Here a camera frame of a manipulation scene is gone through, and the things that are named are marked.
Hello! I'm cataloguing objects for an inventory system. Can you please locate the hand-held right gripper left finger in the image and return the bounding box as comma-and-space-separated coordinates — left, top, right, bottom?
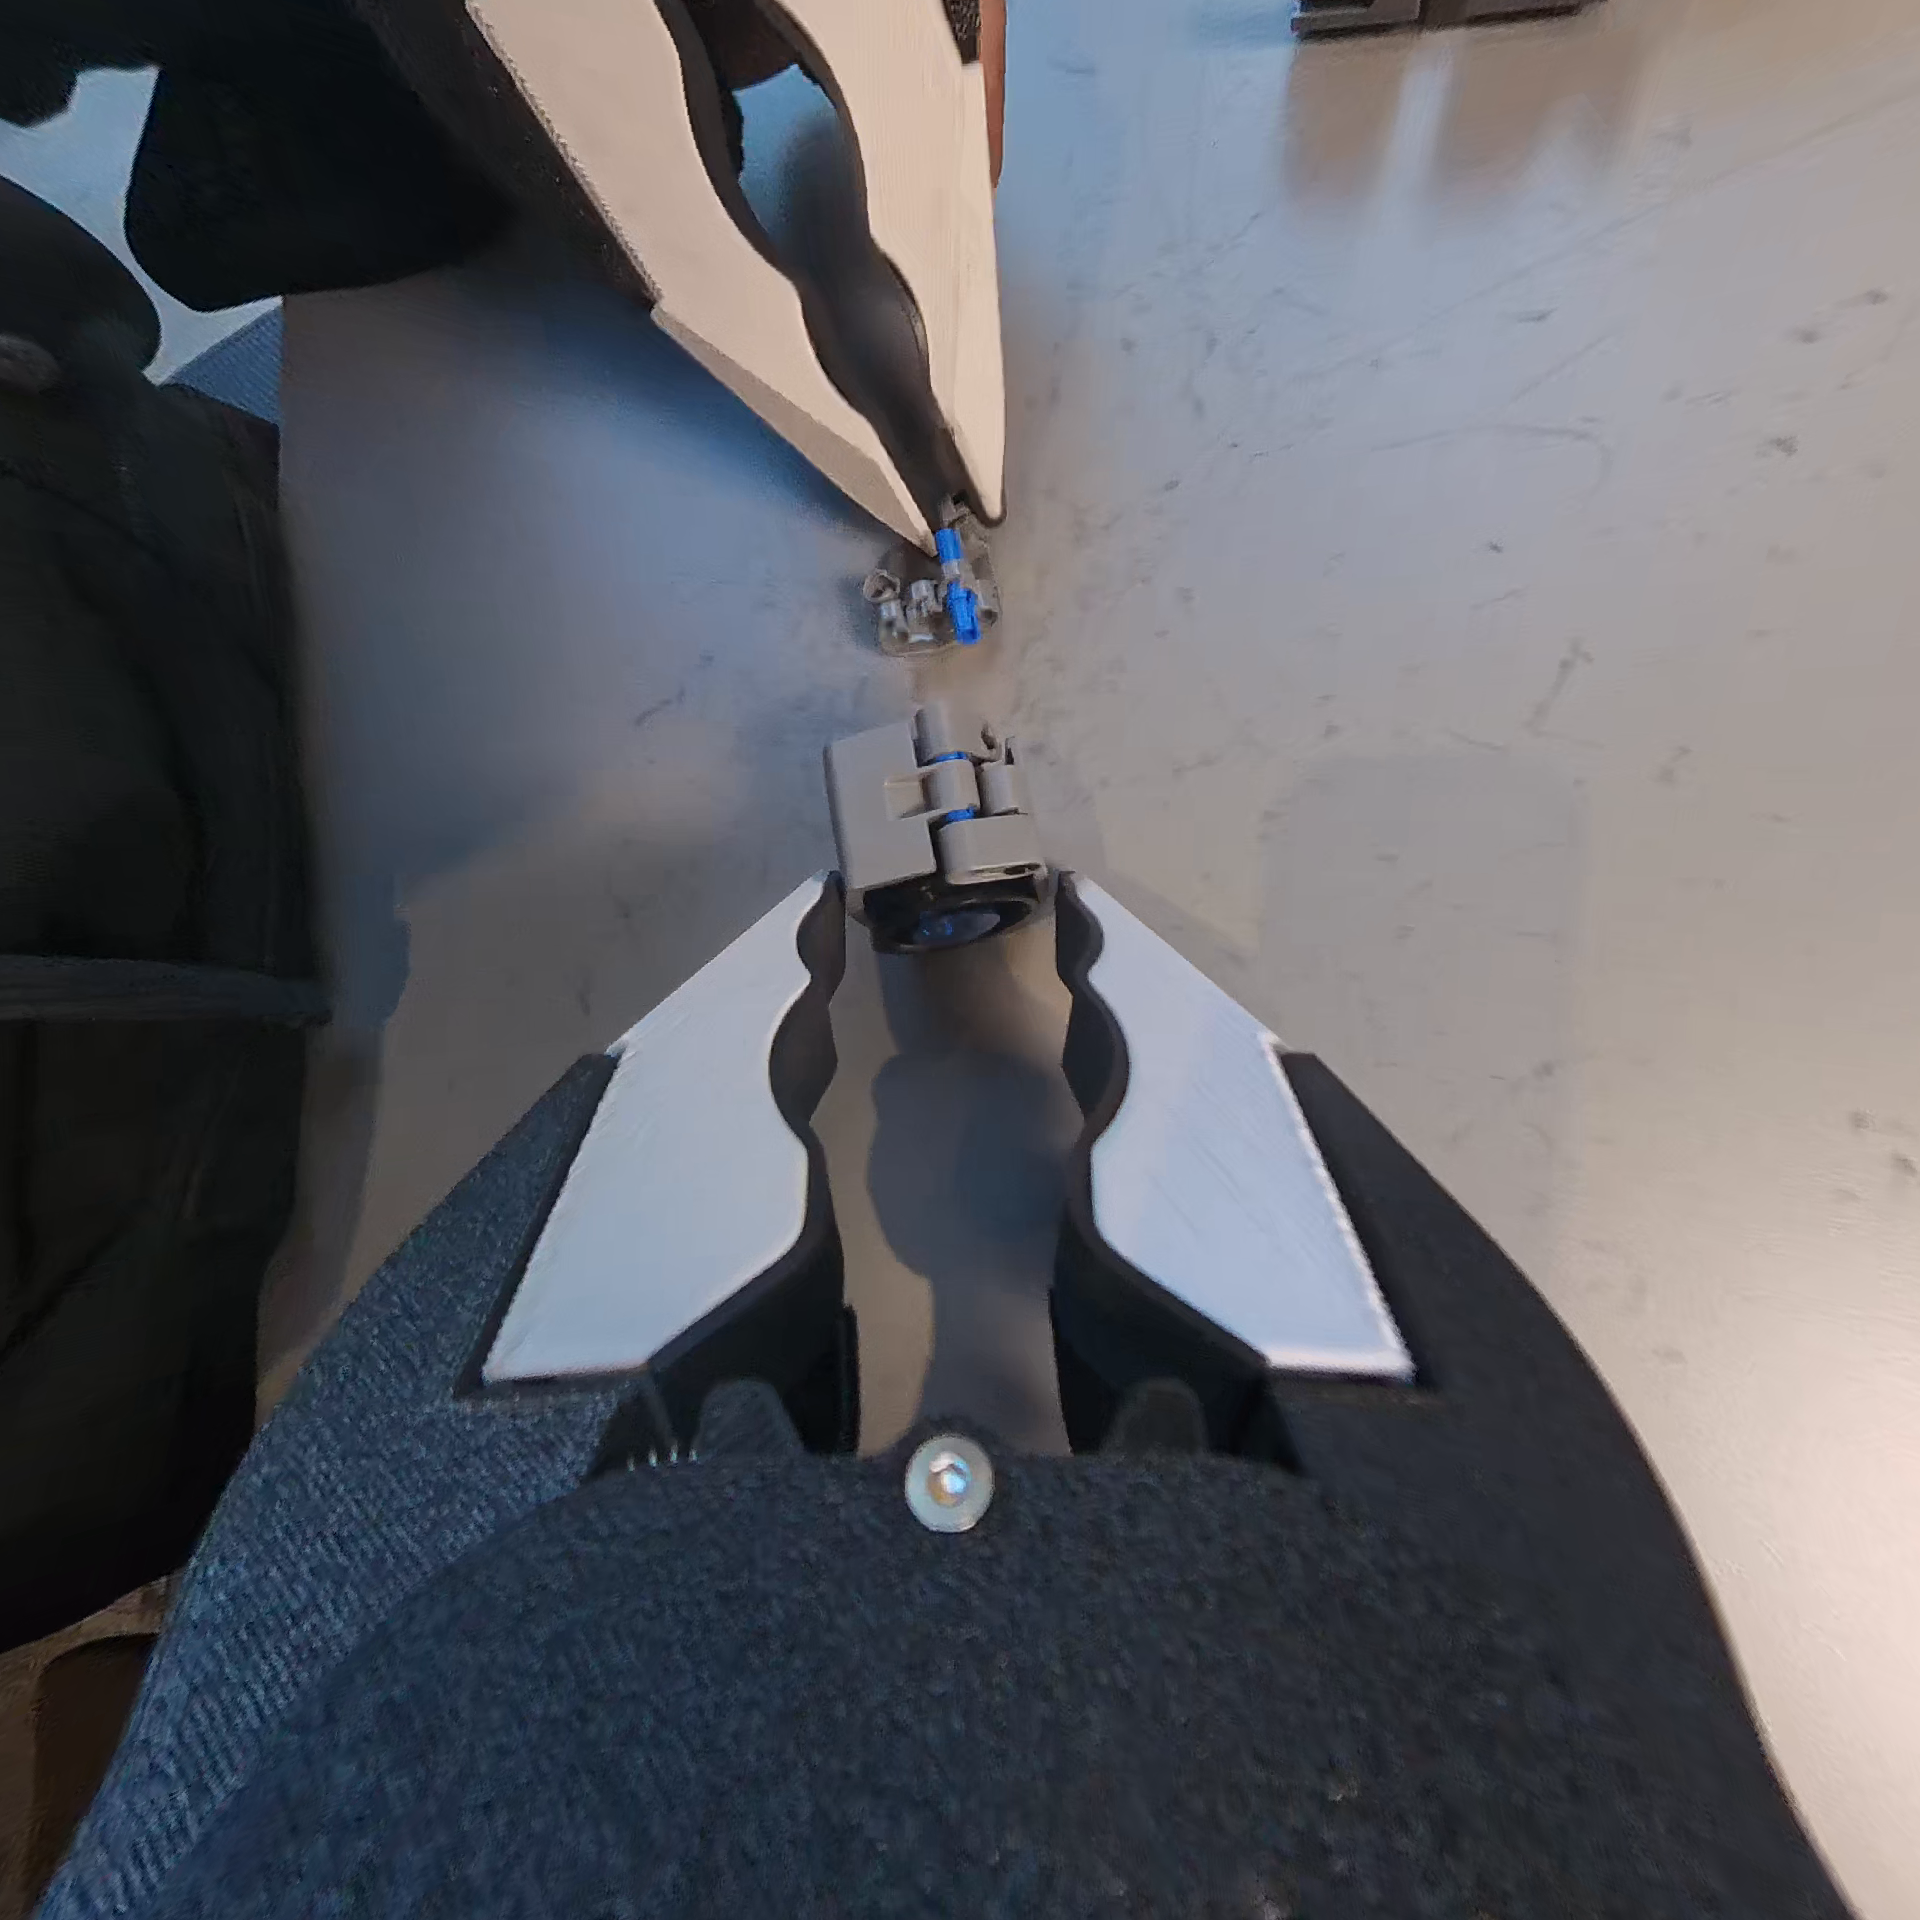
479, 873, 859, 1450

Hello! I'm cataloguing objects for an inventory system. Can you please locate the grey desk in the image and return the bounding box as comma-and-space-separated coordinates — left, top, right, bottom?
151, 0, 1920, 1920

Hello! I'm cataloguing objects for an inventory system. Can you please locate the person's black hoodie torso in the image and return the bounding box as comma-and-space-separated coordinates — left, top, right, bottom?
0, 172, 335, 1654

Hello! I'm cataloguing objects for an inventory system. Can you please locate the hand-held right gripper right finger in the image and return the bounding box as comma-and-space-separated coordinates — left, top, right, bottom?
1048, 873, 1419, 1450

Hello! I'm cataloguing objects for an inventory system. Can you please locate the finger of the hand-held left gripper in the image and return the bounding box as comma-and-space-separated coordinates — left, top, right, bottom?
765, 0, 1008, 524
463, 0, 952, 548

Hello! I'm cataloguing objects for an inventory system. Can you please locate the grey brick wheel assembly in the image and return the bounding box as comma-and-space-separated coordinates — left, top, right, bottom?
823, 704, 1050, 958

